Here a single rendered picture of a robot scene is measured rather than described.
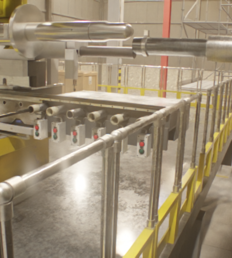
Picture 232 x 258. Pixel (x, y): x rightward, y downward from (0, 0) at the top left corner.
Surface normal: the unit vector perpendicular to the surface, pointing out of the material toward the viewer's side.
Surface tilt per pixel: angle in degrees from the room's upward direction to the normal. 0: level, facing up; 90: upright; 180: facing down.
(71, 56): 90
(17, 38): 90
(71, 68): 90
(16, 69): 90
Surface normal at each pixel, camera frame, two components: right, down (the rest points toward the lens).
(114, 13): -0.42, 0.19
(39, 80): 0.91, 0.13
